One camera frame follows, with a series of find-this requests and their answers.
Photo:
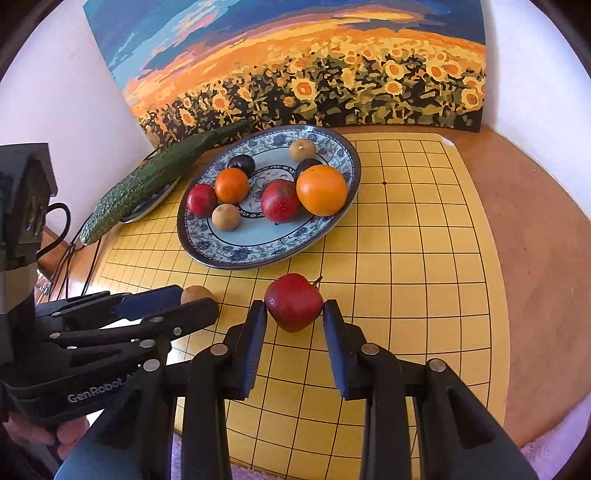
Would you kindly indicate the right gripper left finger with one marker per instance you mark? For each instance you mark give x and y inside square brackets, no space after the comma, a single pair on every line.
[132,438]

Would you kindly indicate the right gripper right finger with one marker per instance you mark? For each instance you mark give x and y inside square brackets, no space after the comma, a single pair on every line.
[458,437]

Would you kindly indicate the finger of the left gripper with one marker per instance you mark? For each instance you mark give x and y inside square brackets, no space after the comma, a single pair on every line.
[167,325]
[94,311]

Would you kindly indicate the brown longan front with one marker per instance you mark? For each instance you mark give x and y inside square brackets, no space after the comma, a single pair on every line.
[194,293]

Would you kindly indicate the brown longan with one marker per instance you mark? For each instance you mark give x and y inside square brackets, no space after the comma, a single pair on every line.
[302,149]
[194,293]
[226,217]

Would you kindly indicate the small red fruit back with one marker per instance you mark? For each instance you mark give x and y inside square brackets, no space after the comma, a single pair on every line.
[201,200]

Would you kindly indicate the small orange tangerine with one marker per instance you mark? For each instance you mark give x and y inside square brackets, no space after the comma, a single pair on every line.
[231,186]

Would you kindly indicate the dark plum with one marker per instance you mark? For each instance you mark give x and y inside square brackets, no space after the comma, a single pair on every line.
[304,165]
[244,163]

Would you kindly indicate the large orange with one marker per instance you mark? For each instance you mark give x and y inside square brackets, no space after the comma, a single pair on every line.
[322,190]

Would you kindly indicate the person left hand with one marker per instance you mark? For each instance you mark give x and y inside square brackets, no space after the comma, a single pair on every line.
[65,437]

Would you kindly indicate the green bitter gourd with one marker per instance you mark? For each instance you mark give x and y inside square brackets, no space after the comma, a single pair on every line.
[147,179]

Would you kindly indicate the small plate under gourd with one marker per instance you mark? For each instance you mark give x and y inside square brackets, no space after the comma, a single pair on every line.
[148,205]

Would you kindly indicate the blue floral porcelain plate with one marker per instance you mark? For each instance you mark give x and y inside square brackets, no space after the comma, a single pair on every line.
[257,241]

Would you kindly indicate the yellow go board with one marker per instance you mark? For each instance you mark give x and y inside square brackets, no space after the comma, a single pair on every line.
[413,263]

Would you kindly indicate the sunflower field painting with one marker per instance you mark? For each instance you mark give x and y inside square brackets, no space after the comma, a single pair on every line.
[190,66]

